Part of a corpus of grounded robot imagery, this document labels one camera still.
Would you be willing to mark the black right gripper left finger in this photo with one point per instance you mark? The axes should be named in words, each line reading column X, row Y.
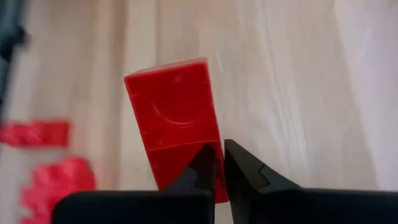
column 199, row 186

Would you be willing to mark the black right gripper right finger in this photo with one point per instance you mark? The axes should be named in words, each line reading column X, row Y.
column 248, row 193

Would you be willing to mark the red two-stud plastic brick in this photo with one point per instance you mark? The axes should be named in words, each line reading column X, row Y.
column 34, row 133
column 171, row 109

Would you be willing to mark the red four-stud plastic brick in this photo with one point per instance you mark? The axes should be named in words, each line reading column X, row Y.
column 59, row 183

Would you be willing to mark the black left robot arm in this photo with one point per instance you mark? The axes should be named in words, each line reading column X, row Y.
column 9, row 46

